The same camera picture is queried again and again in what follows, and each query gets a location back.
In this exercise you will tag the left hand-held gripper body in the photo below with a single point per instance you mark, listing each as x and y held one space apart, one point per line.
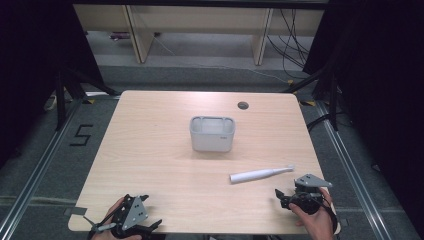
133 213

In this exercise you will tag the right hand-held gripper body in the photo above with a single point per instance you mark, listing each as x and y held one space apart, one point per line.
311 181

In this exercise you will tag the white electric toothbrush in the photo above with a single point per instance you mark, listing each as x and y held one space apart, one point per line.
256 174

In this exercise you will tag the grey toothbrush holder box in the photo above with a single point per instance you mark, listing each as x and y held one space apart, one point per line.
211 138

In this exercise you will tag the person's left hand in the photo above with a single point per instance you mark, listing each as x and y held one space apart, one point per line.
113 206

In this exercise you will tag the person's right hand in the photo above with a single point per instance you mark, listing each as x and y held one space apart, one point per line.
316 223

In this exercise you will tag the grey tape piece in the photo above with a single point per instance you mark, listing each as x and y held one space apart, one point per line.
76 211
344 222

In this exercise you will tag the yellow tape piece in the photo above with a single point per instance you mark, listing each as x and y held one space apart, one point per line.
308 103
90 101

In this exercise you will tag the black metal stand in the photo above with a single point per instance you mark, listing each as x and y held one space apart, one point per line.
60 100
333 100

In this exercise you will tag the black curtain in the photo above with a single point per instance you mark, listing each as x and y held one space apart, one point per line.
383 83
30 66

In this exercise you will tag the small purple object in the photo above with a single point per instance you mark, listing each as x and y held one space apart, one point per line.
119 35

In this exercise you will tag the aluminium floor rail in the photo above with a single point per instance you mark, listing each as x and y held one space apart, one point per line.
353 176
36 170

